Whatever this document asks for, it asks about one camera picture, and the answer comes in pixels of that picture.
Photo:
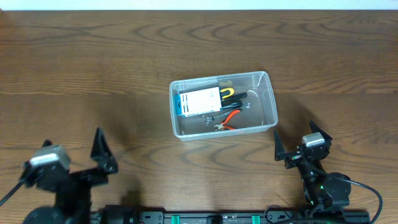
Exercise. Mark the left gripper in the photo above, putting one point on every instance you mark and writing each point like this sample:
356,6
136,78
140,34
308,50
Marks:
104,165

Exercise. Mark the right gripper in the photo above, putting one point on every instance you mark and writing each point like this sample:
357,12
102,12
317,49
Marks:
293,158

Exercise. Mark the slim black yellow screwdriver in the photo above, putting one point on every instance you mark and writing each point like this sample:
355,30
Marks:
235,97

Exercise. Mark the red handled pliers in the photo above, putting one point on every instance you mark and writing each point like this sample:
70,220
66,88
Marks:
224,125

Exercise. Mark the stubby yellow black screwdriver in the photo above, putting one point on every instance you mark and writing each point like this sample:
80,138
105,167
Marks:
226,93

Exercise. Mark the silver combination wrench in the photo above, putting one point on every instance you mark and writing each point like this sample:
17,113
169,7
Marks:
211,119

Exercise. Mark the blue white screwdriver box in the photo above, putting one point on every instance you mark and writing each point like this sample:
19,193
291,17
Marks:
198,102

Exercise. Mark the small black handled hammer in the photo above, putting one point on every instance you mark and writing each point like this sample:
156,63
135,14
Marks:
231,105

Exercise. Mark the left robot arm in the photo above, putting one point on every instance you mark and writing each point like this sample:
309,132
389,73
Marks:
71,206

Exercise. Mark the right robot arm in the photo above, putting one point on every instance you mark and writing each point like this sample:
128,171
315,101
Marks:
327,192

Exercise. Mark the clear plastic storage container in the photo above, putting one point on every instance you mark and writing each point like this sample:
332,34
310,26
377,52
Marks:
261,116

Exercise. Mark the black mounting rail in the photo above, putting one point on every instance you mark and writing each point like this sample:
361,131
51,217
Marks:
230,217

